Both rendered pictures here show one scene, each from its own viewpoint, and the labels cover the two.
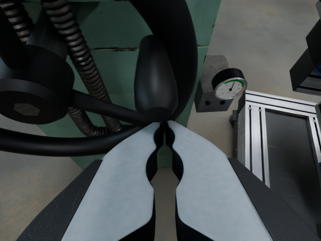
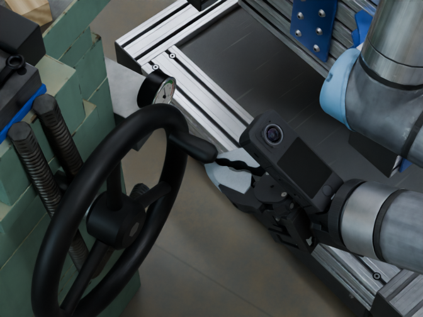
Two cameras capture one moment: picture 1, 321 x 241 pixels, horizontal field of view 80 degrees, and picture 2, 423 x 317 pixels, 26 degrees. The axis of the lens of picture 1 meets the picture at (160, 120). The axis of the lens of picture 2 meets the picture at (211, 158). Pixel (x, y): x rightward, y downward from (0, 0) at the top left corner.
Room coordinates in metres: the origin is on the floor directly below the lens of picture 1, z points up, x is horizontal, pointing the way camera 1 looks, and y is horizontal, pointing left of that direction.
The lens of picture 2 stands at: (-0.28, 0.44, 1.73)
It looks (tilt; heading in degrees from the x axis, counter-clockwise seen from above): 58 degrees down; 308
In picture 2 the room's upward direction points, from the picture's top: straight up
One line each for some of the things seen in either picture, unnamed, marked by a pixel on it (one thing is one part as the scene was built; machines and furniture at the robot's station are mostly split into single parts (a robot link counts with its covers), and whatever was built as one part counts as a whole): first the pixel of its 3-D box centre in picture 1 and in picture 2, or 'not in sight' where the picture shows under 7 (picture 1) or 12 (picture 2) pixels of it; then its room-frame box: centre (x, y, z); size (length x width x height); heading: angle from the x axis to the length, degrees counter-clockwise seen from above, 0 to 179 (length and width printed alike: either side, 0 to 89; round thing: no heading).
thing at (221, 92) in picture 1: (226, 85); (154, 95); (0.27, -0.13, 0.65); 0.06 x 0.04 x 0.08; 96
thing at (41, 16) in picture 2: not in sight; (28, 9); (0.33, 0.00, 0.92); 0.04 x 0.03 x 0.03; 72
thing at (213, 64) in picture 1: (211, 83); (119, 102); (0.34, -0.13, 0.58); 0.12 x 0.08 x 0.08; 6
